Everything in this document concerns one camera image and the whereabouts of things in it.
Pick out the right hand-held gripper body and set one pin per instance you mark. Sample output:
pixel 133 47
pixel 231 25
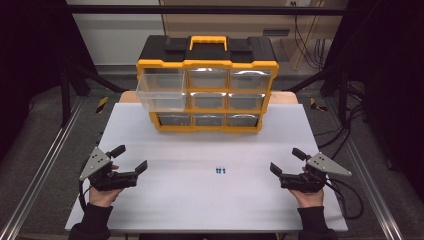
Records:
pixel 325 165

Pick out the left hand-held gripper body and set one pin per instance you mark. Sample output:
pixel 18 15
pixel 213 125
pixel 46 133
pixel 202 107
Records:
pixel 98 161

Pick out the clear plastic parts drawer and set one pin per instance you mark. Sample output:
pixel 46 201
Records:
pixel 161 91

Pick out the yellow and black organizer case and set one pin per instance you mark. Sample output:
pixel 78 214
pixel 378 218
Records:
pixel 206 50

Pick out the person's left hand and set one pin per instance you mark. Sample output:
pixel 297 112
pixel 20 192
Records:
pixel 101 197

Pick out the person's right hand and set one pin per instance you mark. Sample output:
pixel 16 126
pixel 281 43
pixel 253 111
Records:
pixel 310 199

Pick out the yellow black hazard tape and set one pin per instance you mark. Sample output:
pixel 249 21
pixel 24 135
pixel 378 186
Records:
pixel 102 104
pixel 316 104

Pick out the set of clear organizer drawers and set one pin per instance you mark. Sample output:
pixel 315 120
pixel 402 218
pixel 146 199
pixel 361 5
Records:
pixel 246 101

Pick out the black metal stand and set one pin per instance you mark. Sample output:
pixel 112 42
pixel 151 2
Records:
pixel 71 83
pixel 336 83

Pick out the dark curtain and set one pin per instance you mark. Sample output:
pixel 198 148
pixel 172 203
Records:
pixel 386 66
pixel 30 50

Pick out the light wooden desk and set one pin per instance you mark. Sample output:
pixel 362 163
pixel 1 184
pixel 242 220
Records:
pixel 240 23

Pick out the aluminium frame rail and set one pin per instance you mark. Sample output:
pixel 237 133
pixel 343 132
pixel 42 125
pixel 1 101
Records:
pixel 43 166
pixel 363 173

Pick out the black horizontal frame bar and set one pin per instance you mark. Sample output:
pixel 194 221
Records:
pixel 133 10

